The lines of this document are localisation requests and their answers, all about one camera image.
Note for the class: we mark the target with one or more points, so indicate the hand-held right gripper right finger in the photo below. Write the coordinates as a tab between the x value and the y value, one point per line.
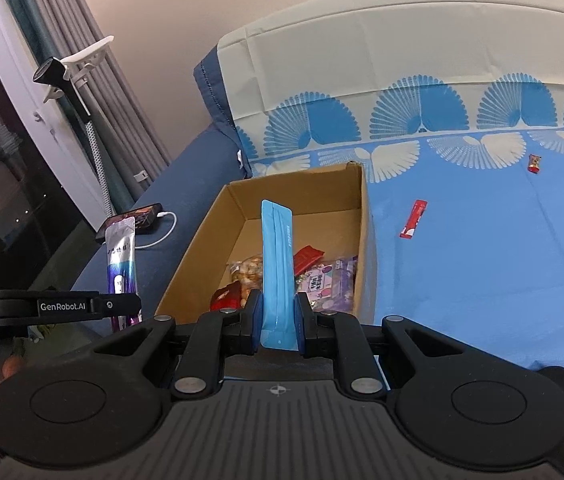
302	325

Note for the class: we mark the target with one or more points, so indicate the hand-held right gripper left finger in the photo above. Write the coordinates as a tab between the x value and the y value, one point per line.
257	320

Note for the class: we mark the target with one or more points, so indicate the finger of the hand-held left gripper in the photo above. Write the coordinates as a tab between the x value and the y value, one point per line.
121	305

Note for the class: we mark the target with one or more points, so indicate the small red snack packet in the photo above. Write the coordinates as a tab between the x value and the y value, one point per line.
227	297

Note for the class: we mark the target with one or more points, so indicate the purple white stick packet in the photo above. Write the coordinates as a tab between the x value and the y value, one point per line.
120	260

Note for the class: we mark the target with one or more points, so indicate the clear colourful candy bag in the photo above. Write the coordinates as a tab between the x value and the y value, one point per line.
324	285

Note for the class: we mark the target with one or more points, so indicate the light blue snack packet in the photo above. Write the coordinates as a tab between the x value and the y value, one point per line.
277	270

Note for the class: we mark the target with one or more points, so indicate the cardboard box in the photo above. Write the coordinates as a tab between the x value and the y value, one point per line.
307	195

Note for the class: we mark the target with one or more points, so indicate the clear mixed nuts packet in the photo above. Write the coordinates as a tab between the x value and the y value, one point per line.
249	270

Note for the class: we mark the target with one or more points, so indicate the black smartphone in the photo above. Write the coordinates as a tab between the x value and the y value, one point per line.
144	215

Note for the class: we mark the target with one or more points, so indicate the dark blue blanket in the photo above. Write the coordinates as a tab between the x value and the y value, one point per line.
181	180

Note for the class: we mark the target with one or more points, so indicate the slim red snack packet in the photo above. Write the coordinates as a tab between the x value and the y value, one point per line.
414	219

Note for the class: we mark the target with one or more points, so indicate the blue white printed bedsheet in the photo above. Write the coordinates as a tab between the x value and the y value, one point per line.
487	270

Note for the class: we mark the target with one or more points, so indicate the grey green curtain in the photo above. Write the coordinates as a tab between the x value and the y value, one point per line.
126	110

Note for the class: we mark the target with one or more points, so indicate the dark blue pillow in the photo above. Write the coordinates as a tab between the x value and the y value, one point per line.
216	95

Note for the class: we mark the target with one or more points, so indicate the small red brown candy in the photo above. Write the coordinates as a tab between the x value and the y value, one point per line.
534	163

